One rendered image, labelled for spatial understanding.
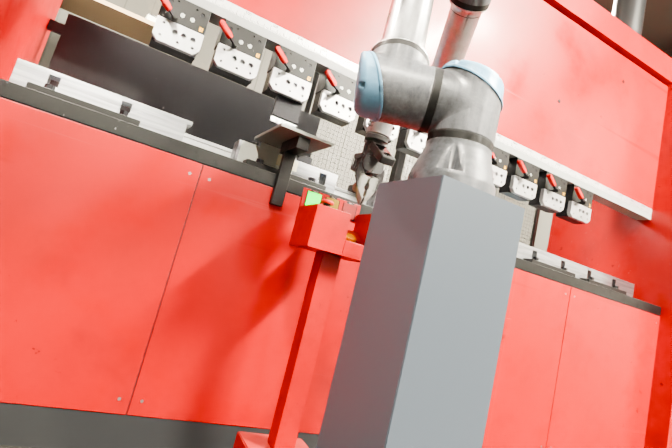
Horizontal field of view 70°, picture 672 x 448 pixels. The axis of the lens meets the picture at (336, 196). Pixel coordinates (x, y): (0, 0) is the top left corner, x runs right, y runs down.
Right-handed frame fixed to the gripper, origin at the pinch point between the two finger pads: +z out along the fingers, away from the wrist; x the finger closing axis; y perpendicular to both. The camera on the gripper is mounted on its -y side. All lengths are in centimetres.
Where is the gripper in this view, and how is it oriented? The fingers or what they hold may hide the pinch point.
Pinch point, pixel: (362, 200)
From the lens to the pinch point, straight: 143.7
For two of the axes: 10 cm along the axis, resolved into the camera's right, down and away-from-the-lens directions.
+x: -8.8, -2.9, -3.7
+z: -2.8, 9.6, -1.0
